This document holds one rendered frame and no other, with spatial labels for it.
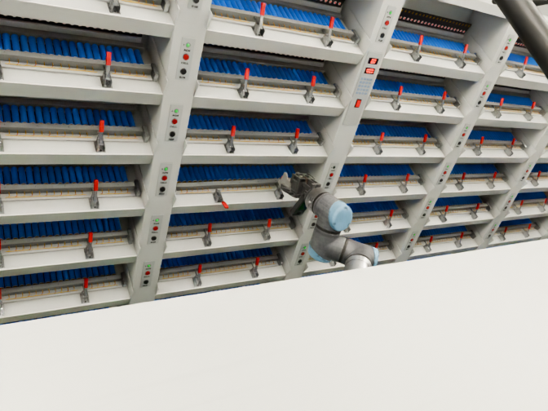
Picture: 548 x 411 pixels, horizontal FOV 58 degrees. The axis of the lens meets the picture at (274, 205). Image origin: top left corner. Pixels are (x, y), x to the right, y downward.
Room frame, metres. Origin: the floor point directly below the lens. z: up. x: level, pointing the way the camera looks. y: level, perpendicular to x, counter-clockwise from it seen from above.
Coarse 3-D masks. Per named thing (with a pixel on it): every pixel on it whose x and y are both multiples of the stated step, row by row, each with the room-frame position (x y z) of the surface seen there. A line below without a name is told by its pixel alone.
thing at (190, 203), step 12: (300, 168) 1.91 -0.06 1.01; (228, 192) 1.61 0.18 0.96; (240, 192) 1.64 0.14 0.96; (252, 192) 1.67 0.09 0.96; (264, 192) 1.70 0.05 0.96; (180, 204) 1.46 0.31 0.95; (192, 204) 1.48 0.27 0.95; (204, 204) 1.51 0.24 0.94; (216, 204) 1.53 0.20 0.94; (228, 204) 1.56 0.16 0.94; (240, 204) 1.59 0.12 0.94; (252, 204) 1.63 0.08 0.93; (264, 204) 1.67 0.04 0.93; (276, 204) 1.70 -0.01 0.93; (288, 204) 1.74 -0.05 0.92
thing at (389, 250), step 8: (360, 240) 2.19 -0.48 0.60; (368, 240) 2.22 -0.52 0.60; (376, 240) 2.25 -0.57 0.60; (384, 240) 2.30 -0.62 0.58; (392, 240) 2.28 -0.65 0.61; (384, 248) 2.25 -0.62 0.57; (392, 248) 2.25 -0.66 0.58; (384, 256) 2.20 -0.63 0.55; (392, 256) 2.23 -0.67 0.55; (312, 264) 1.93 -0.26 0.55; (320, 264) 1.95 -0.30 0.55; (328, 264) 1.97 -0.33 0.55; (336, 264) 2.00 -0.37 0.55; (304, 272) 1.87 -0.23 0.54; (312, 272) 1.91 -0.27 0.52; (320, 272) 1.94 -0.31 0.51
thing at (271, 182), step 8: (176, 184) 1.49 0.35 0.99; (184, 184) 1.51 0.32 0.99; (192, 184) 1.53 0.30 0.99; (200, 184) 1.55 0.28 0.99; (208, 184) 1.57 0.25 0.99; (216, 184) 1.59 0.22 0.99; (224, 184) 1.61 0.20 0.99; (232, 184) 1.63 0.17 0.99; (240, 184) 1.65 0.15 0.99; (248, 184) 1.67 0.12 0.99; (256, 184) 1.70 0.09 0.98; (264, 184) 1.72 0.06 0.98; (272, 184) 1.75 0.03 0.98; (192, 192) 1.52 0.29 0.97
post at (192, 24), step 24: (192, 24) 1.40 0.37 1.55; (168, 48) 1.39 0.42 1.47; (168, 72) 1.37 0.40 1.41; (192, 72) 1.42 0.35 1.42; (168, 96) 1.38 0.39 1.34; (192, 96) 1.43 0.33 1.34; (168, 144) 1.40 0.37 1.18; (144, 168) 1.42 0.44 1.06; (168, 192) 1.41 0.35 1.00; (144, 216) 1.37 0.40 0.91; (168, 216) 1.42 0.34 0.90; (144, 240) 1.38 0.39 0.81; (144, 288) 1.40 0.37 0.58
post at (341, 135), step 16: (352, 0) 1.92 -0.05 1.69; (368, 0) 1.86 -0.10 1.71; (384, 0) 1.80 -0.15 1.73; (400, 0) 1.85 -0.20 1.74; (368, 16) 1.84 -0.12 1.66; (368, 32) 1.82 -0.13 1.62; (384, 48) 1.85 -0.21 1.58; (336, 64) 1.90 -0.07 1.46; (352, 64) 1.83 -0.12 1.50; (352, 80) 1.81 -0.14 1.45; (368, 96) 1.86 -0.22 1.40; (336, 128) 1.81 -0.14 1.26; (352, 128) 1.84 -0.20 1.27; (336, 144) 1.81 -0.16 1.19; (336, 160) 1.83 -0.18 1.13; (320, 176) 1.80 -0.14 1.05; (336, 176) 1.85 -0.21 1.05; (304, 224) 1.80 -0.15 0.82; (304, 240) 1.82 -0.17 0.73; (288, 256) 1.82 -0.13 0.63
